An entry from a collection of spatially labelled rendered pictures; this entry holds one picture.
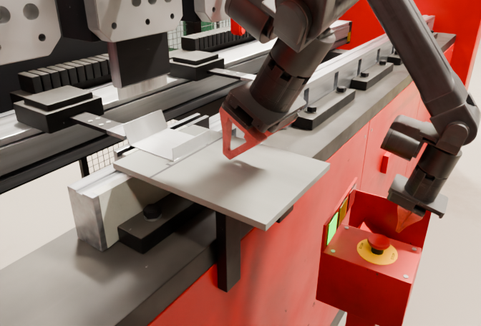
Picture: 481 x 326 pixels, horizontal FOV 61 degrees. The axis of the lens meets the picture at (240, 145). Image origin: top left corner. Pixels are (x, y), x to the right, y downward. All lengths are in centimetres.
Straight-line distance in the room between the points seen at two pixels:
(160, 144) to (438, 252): 173
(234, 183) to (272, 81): 15
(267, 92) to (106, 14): 22
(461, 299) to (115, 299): 162
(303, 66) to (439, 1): 218
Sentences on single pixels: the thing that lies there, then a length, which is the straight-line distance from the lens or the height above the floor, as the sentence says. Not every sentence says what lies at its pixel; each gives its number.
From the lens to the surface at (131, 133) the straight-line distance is 67.
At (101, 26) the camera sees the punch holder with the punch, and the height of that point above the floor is 120.
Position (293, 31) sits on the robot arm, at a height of 121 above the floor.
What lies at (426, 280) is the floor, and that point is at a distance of 201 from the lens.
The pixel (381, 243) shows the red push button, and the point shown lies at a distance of 78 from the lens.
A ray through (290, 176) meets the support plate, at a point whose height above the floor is 100.
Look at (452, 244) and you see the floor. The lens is 227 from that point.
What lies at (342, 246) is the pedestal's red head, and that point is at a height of 78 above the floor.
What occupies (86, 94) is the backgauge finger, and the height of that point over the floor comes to 103.
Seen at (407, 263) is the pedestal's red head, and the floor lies 78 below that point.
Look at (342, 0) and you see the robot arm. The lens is 41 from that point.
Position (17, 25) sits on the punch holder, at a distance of 48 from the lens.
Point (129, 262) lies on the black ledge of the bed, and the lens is 63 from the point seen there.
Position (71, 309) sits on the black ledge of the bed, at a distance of 58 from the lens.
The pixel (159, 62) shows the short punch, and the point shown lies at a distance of 66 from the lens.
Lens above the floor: 128
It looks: 25 degrees down
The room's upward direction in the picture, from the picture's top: straight up
